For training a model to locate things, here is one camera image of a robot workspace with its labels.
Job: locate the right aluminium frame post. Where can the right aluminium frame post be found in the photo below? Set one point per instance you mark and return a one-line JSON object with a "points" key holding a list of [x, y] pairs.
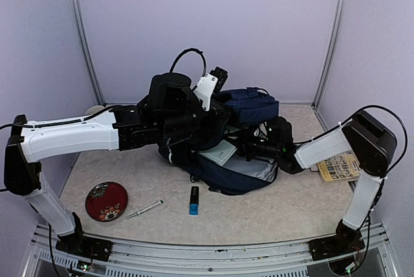
{"points": [[329, 56]]}

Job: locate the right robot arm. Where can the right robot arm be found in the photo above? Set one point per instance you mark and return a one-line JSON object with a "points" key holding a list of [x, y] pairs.
{"points": [[360, 147]]}

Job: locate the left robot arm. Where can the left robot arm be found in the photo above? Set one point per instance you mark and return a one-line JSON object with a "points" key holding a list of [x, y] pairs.
{"points": [[175, 110]]}

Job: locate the black and blue stamp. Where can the black and blue stamp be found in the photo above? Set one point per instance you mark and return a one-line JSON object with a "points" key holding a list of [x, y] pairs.
{"points": [[194, 201]]}

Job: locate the red floral plate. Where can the red floral plate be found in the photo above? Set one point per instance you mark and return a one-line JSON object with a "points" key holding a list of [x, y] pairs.
{"points": [[106, 201]]}

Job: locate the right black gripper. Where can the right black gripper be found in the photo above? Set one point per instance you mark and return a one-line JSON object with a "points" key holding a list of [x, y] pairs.
{"points": [[244, 145]]}

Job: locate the white patterned ceramic cup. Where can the white patterned ceramic cup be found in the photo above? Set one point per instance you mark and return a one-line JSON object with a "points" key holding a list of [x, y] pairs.
{"points": [[94, 109]]}

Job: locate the yellow picture grid booklet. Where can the yellow picture grid booklet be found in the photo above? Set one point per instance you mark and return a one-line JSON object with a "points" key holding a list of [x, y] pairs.
{"points": [[343, 167]]}

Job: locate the front aluminium rail base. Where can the front aluminium rail base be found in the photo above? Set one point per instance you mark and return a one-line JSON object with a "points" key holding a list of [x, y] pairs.
{"points": [[137, 258]]}

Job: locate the navy blue student backpack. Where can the navy blue student backpack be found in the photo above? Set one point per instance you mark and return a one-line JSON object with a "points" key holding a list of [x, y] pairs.
{"points": [[231, 163]]}

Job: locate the clear plastic syringe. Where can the clear plastic syringe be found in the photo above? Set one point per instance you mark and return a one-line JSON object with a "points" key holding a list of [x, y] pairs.
{"points": [[144, 210]]}

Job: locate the aluminium frame post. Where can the aluminium frame post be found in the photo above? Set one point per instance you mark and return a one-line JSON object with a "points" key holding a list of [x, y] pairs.
{"points": [[329, 56], [86, 52]]}

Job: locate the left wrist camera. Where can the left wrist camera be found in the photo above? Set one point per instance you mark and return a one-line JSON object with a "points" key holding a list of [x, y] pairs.
{"points": [[208, 84]]}

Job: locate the grey white book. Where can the grey white book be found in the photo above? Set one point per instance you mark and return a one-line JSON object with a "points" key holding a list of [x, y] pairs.
{"points": [[219, 154]]}

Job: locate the left aluminium frame post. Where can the left aluminium frame post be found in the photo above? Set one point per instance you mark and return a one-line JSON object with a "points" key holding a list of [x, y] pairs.
{"points": [[86, 52]]}

